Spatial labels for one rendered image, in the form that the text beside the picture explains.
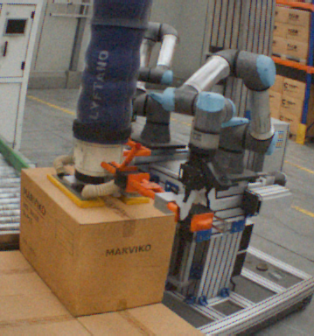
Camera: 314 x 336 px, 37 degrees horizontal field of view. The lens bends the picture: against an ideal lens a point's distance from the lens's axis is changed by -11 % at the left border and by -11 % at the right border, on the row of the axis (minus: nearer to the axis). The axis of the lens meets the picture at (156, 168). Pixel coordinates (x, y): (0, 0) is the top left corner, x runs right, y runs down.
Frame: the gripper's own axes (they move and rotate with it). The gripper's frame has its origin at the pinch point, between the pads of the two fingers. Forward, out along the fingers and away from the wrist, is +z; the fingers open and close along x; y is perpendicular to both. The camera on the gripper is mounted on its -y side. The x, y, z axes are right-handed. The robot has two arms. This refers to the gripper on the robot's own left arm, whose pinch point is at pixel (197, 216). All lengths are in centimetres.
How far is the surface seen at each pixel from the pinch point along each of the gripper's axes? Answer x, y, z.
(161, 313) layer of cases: -13, 23, 53
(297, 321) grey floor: -141, 36, 108
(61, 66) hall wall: -395, 1018, 50
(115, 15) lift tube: 7, 51, -57
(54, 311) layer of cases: 28, 36, 53
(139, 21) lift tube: -2, 49, -55
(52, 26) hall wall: -345, 1013, -55
